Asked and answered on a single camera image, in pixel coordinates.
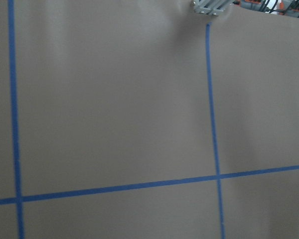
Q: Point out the aluminium frame post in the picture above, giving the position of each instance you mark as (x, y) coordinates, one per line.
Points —
(211, 7)

